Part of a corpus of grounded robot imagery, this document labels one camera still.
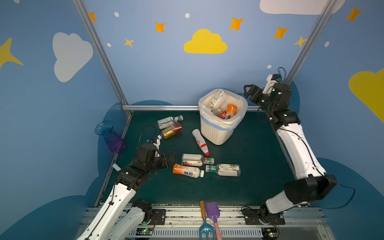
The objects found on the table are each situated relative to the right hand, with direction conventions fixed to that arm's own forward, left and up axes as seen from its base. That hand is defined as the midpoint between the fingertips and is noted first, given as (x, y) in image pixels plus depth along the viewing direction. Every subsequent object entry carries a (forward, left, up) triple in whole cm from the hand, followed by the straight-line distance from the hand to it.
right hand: (249, 87), depth 73 cm
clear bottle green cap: (+10, +14, -15) cm, 23 cm away
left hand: (-28, +38, -22) cm, 52 cm away
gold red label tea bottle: (-2, +47, -39) cm, 61 cm away
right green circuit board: (-55, -12, -45) cm, 72 cm away
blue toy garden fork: (-55, +19, -41) cm, 72 cm away
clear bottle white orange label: (-22, +26, -38) cm, 51 cm away
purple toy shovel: (-48, +15, -43) cm, 67 cm away
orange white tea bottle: (+5, +5, -22) cm, 23 cm away
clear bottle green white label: (+11, +48, -40) cm, 63 cm away
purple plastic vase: (-14, +77, -34) cm, 86 cm away
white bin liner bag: (+12, +3, -17) cm, 21 cm away
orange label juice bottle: (-29, +28, -39) cm, 56 cm away
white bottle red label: (-7, +23, -39) cm, 46 cm away
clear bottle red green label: (+7, +9, -27) cm, 29 cm away
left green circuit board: (-58, +49, -44) cm, 88 cm away
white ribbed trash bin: (+9, +10, -26) cm, 29 cm away
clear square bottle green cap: (-27, +8, -38) cm, 47 cm away
